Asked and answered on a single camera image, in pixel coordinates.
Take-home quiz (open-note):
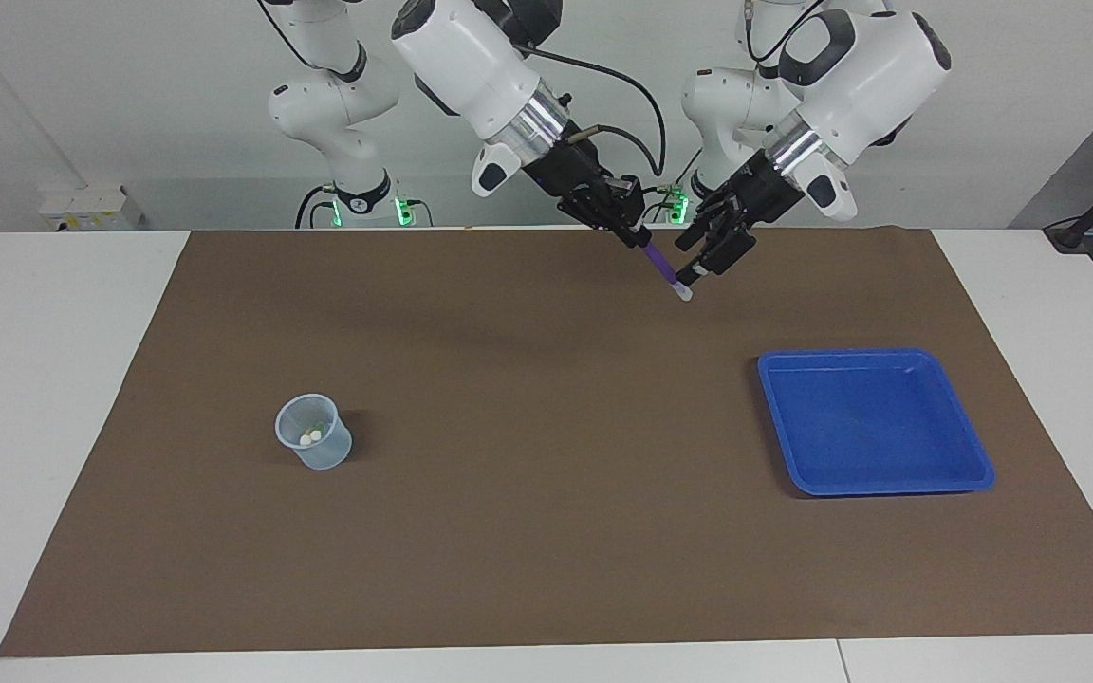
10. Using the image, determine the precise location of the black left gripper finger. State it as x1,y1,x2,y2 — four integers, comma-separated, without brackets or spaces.
677,228,758,286
676,185,742,252

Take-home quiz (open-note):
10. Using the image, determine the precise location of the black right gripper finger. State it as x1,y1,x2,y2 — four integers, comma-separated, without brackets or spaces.
603,178,652,238
558,201,642,249

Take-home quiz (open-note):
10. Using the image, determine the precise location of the purple pen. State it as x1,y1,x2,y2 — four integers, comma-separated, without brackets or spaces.
639,239,695,303

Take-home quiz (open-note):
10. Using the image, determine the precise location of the blue plastic tray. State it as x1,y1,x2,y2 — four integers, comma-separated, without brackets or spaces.
757,348,996,497

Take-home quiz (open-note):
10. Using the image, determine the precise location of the brown table mat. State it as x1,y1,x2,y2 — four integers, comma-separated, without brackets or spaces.
0,226,1093,657

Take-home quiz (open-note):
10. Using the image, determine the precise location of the clear plastic cup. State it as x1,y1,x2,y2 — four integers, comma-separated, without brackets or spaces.
274,393,354,471

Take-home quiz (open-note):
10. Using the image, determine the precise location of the white box with yellow marks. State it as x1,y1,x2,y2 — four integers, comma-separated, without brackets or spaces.
39,185,144,231

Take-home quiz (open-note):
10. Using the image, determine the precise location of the black base cable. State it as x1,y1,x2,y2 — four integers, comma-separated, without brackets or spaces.
653,147,705,225
295,185,335,229

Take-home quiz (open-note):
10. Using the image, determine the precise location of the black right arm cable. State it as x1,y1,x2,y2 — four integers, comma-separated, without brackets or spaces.
509,43,669,179

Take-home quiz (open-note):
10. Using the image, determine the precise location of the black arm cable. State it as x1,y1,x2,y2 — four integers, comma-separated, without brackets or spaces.
742,0,832,65
509,43,669,179

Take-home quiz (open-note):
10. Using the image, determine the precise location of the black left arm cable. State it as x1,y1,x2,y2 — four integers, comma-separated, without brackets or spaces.
742,0,832,65

